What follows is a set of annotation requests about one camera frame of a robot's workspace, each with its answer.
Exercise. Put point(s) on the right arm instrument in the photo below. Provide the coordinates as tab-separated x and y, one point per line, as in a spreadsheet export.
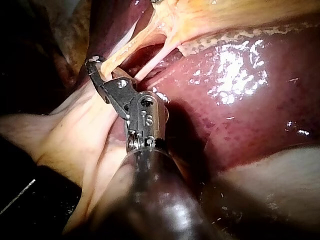
148	120

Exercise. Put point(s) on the dark red liver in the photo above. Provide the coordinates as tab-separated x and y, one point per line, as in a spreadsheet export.
225	120

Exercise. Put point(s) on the right arm instrument jaw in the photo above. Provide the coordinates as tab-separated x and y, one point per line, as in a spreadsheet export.
122	87
96	80

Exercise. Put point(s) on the thin tube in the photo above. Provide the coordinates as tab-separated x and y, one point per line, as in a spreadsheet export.
155	61
125	53

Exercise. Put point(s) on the dark right arm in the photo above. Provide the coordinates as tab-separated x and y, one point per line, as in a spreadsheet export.
160	200

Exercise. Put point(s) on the pale fatty tissue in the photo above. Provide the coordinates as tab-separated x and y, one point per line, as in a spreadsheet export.
275	180
75	140

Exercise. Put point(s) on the gallbladder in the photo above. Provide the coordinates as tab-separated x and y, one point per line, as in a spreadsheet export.
225	15

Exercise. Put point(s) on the white clip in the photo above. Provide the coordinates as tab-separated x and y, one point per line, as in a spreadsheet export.
94	59

